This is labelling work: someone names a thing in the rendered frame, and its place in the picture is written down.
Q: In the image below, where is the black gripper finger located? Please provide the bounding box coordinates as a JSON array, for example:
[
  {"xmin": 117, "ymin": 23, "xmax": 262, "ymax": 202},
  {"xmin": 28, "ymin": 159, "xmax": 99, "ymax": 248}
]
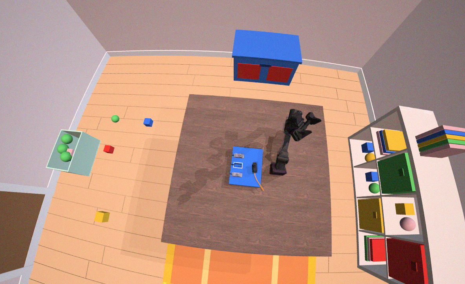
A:
[
  {"xmin": 309, "ymin": 113, "xmax": 322, "ymax": 124},
  {"xmin": 295, "ymin": 128, "xmax": 312, "ymax": 140}
]

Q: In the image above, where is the blue flat deck plate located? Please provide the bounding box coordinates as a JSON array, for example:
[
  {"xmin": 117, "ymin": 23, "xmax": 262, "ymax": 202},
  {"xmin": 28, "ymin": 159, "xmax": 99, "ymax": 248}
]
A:
[{"xmin": 229, "ymin": 146, "xmax": 263, "ymax": 188}]

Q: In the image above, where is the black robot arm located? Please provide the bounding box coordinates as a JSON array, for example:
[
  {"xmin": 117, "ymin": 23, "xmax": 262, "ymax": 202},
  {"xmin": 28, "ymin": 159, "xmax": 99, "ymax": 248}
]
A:
[{"xmin": 275, "ymin": 109, "xmax": 304, "ymax": 170}]

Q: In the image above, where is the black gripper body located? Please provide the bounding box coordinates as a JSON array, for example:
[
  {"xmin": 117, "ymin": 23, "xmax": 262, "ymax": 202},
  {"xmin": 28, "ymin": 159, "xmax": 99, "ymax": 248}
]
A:
[{"xmin": 291, "ymin": 112, "xmax": 314, "ymax": 141}]

